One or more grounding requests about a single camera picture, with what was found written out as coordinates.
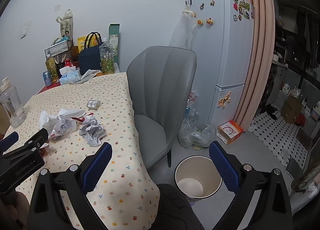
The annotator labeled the pink curtain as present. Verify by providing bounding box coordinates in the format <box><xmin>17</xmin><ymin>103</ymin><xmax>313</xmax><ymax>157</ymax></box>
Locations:
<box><xmin>234</xmin><ymin>0</ymin><xmax>276</xmax><ymax>131</ymax></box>

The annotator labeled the torn red white carton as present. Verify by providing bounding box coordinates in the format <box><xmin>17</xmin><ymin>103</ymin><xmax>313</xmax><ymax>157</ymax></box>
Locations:
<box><xmin>58</xmin><ymin>109</ymin><xmax>94</xmax><ymax>124</ymax></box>

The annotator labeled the white plastic wrapper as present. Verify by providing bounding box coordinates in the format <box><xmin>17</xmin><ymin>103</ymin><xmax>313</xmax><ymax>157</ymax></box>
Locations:
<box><xmin>39</xmin><ymin>109</ymin><xmax>76</xmax><ymax>140</ymax></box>

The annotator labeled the wire mesh basket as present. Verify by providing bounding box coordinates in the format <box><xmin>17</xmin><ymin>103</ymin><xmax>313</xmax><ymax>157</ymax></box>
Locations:
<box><xmin>44</xmin><ymin>40</ymin><xmax>71</xmax><ymax>59</ymax></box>

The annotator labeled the dark trouser knee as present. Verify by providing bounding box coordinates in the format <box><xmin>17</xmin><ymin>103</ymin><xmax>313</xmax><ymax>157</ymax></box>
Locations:
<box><xmin>150</xmin><ymin>183</ymin><xmax>204</xmax><ymax>230</ymax></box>

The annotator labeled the blue drink can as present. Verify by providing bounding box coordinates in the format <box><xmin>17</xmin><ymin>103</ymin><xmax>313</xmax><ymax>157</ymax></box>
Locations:
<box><xmin>43</xmin><ymin>71</ymin><xmax>52</xmax><ymax>87</ymax></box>

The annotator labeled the grey bag with black handle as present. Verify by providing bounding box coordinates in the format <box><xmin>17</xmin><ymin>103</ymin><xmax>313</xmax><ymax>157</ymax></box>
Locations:
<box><xmin>290</xmin><ymin>167</ymin><xmax>319</xmax><ymax>214</ymax></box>

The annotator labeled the clear plastic garbage bag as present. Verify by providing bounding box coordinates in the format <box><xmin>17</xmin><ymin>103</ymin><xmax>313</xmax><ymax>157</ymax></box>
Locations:
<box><xmin>178</xmin><ymin>118</ymin><xmax>216</xmax><ymax>150</ymax></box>

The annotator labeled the yellow oil bottle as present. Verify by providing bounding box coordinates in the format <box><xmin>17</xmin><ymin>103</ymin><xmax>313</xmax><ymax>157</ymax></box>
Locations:
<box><xmin>46</xmin><ymin>57</ymin><xmax>59</xmax><ymax>82</ymax></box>

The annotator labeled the printed paper gift bag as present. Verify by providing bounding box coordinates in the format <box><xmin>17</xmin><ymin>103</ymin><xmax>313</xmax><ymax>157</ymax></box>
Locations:
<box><xmin>55</xmin><ymin>8</ymin><xmax>73</xmax><ymax>41</ymax></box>

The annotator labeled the white bag of recyclables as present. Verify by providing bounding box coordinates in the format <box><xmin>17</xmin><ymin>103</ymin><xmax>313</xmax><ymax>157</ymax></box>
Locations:
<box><xmin>184</xmin><ymin>90</ymin><xmax>198</xmax><ymax>119</ymax></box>

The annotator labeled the white mesh bag hanging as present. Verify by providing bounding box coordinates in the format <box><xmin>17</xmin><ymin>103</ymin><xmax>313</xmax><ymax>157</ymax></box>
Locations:
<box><xmin>169</xmin><ymin>4</ymin><xmax>196</xmax><ymax>50</ymax></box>

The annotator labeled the crumpled silver foil pack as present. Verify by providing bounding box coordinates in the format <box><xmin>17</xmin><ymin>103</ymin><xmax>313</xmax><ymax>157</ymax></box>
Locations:
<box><xmin>86</xmin><ymin>99</ymin><xmax>101</xmax><ymax>110</ymax></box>

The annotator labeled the white refrigerator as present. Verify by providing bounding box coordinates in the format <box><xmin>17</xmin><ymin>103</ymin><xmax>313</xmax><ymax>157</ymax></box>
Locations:
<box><xmin>190</xmin><ymin>0</ymin><xmax>254</xmax><ymax>128</ymax></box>

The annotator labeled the printed paper ball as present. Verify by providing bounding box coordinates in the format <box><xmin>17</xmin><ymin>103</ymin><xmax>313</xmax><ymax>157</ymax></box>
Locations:
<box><xmin>79</xmin><ymin>115</ymin><xmax>106</xmax><ymax>147</ymax></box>

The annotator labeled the blue tissue pack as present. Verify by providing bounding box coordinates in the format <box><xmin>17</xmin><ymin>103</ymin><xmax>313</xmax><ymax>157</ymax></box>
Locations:
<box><xmin>59</xmin><ymin>66</ymin><xmax>81</xmax><ymax>85</ymax></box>

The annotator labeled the cream round trash bin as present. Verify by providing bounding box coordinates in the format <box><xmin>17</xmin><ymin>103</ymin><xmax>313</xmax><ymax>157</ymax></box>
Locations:
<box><xmin>174</xmin><ymin>155</ymin><xmax>223</xmax><ymax>205</ymax></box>

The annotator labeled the navy tote bag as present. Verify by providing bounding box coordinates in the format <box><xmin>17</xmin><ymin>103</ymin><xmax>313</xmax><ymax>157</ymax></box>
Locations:
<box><xmin>79</xmin><ymin>32</ymin><xmax>103</xmax><ymax>75</ymax></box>

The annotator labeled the clear plastic water bottle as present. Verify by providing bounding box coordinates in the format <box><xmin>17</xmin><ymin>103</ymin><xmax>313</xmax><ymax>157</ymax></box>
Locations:
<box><xmin>1</xmin><ymin>77</ymin><xmax>26</xmax><ymax>128</ymax></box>

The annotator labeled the orange white cardboard box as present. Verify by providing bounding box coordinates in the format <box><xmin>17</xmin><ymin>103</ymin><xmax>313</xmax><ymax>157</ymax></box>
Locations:
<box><xmin>216</xmin><ymin>120</ymin><xmax>244</xmax><ymax>145</ymax></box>

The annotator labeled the grey upholstered chair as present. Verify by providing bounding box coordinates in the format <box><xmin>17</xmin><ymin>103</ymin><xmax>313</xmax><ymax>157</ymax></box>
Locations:
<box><xmin>126</xmin><ymin>46</ymin><xmax>197</xmax><ymax>169</ymax></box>

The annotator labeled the green tall box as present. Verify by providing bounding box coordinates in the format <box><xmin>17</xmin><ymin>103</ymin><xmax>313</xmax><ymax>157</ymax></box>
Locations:
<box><xmin>108</xmin><ymin>24</ymin><xmax>120</xmax><ymax>63</ymax></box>

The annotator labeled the brown cardboard box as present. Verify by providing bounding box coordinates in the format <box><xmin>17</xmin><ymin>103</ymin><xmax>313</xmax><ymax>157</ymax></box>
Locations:
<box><xmin>281</xmin><ymin>96</ymin><xmax>302</xmax><ymax>124</ymax></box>

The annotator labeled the yellow gecko fridge magnet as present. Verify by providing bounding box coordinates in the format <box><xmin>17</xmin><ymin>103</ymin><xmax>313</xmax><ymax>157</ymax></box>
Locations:
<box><xmin>217</xmin><ymin>91</ymin><xmax>232</xmax><ymax>109</ymax></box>

